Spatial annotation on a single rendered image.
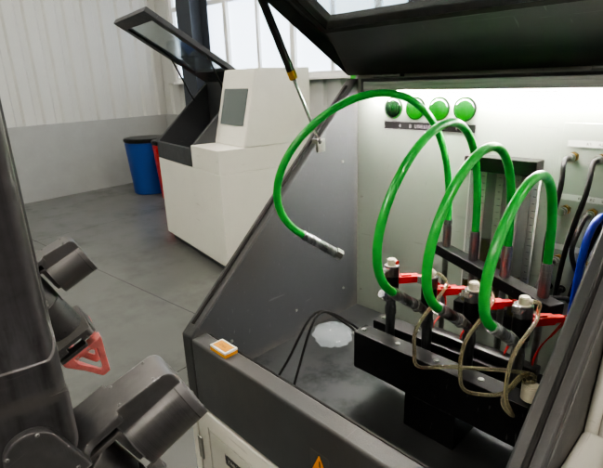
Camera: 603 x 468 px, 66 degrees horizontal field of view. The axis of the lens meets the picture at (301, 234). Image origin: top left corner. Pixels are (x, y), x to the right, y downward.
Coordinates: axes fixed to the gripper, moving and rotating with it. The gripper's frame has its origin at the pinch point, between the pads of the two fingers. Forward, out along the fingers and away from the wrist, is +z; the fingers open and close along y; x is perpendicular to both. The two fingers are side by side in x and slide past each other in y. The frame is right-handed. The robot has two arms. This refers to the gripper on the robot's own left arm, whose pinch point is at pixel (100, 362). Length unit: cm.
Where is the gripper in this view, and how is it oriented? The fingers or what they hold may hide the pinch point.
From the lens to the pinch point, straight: 90.8
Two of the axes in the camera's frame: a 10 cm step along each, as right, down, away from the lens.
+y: -5.7, -2.4, 7.9
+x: -7.2, 6.1, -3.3
